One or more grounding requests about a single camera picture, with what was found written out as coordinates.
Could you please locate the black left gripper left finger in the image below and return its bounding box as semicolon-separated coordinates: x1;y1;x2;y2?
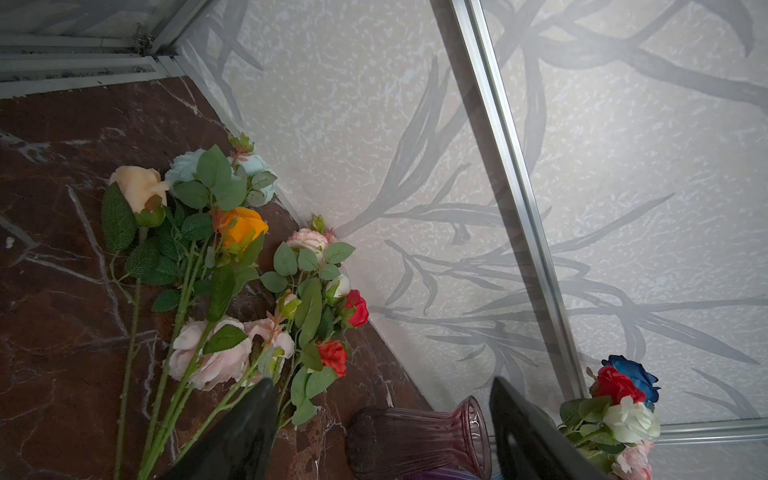
162;379;278;480

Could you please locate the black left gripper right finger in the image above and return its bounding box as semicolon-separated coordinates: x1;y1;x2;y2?
489;377;605;480

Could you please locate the white rose stem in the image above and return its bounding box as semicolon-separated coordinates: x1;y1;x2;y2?
557;396;661;462

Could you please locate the red rose stem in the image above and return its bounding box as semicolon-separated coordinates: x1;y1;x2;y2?
590;365;646;405

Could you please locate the blue rose stem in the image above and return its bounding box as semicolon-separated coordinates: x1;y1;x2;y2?
601;355;660;408

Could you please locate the dark red glass vase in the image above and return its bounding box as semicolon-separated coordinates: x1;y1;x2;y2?
346;396;492;479

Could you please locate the purple glass vase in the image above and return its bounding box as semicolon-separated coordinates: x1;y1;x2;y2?
402;467;480;480

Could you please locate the pale pink peony stem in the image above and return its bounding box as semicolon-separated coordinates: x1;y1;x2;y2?
611;440;654;480

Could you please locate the light pink rose stem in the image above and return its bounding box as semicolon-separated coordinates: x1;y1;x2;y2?
138;313;295;479

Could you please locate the small red rose spray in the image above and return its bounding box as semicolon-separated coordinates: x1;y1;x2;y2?
256;215;369;428

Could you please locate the orange rose stem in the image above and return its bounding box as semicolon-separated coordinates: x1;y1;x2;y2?
141;208;239;463

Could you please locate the peach rose bud stem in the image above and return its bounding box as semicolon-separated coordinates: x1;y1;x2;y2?
101;166;167;479

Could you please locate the pale blue flower stem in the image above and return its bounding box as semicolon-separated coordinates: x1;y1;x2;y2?
165;134;277;293

